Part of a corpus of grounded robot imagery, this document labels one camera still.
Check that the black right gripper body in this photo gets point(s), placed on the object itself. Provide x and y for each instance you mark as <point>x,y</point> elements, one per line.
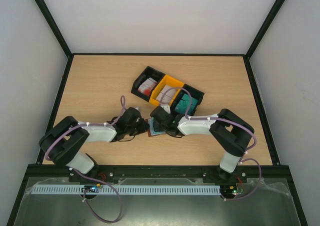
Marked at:
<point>157,123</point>

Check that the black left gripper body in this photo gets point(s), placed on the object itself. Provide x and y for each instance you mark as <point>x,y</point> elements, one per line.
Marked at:
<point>132,131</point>

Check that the brown leather card holder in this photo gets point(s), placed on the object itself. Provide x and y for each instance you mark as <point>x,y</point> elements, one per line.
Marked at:
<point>155,129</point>

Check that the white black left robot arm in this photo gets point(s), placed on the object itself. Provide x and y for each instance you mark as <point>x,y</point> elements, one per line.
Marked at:
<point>62,144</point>

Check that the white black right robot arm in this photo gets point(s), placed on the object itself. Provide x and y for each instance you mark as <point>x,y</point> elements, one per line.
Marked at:
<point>234,134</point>

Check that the green card stack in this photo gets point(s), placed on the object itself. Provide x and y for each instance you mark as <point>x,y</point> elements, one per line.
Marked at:
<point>183,104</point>

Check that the red white card stack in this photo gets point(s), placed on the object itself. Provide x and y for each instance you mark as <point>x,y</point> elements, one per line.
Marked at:
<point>147,86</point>

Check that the yellow plastic bin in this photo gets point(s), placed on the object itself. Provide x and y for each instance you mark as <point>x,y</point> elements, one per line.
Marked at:
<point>169,80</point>

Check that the black plastic bin right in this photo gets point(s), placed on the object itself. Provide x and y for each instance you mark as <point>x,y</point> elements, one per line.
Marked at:
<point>193,92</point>

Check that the black plastic bin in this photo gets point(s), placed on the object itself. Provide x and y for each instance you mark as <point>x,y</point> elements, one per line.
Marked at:
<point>147,72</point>
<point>193,92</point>

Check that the black plastic bin left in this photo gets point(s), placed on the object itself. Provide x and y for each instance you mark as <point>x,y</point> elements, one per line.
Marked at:
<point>147,72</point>

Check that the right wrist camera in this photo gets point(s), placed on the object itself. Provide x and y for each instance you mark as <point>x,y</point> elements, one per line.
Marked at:
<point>166,108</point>

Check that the light blue cable duct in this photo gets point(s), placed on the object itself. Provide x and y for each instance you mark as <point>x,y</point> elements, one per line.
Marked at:
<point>176,190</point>

